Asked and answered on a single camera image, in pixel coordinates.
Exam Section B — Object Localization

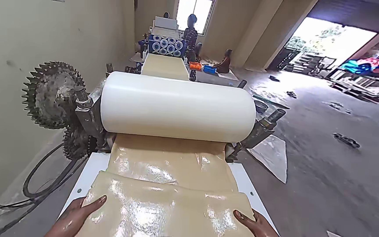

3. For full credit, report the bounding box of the large metal gear wheel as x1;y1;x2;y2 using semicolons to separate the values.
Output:
22;61;85;129

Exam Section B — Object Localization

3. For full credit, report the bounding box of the large open doorway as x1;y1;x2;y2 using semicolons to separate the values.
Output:
266;16;378;78

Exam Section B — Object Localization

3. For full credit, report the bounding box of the white feed board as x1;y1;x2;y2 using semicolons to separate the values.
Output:
57;152;279;237

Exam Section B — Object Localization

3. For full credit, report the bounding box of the cream conveyor belt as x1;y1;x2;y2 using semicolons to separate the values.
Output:
141;53;190;81

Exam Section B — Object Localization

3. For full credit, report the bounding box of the dark round bowl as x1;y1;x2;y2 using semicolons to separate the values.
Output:
253;100;269;114

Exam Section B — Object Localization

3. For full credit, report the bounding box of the stack of grey boards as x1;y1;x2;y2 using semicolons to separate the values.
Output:
282;51;336;77

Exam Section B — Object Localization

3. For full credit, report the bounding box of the blue machine with white rollers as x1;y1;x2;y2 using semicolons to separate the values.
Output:
138;16;188;66

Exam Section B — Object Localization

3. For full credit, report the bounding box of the pile of colourful bags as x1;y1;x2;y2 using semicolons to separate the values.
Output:
340;55;379;74

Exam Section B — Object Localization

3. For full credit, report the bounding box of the white sheet on floor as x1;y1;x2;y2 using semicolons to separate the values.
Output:
247;135;288;184

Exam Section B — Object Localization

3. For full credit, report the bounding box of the bundle of black cables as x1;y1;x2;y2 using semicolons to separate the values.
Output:
0;143;89;237

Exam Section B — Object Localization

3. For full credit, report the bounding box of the window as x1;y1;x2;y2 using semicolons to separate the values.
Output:
173;0;216;36

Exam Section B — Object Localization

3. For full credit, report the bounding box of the person's left hand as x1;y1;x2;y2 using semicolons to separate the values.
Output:
44;195;107;237

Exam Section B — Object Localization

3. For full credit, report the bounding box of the glossy beige dough sheet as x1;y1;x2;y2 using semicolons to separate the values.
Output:
76;171;256;237

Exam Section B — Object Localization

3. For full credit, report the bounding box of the flat tan dough sheet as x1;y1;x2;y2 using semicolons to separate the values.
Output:
106;133;239;192

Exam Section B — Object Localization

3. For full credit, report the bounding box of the large white roller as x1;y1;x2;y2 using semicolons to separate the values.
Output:
100;71;256;143

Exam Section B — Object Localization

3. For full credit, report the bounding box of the dark metal roller bracket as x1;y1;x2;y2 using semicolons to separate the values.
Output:
226;119;275;163
74;94;112;153

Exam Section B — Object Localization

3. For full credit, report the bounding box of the pile of white boards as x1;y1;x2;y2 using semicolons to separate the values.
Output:
330;70;379;105

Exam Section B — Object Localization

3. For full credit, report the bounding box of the person's right hand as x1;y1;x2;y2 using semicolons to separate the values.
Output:
233;209;280;237

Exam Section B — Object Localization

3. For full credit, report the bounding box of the small dark gear wheel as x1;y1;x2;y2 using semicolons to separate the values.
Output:
63;126;91;160

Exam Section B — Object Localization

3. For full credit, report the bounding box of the pale floor mat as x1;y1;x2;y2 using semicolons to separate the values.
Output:
216;69;240;81

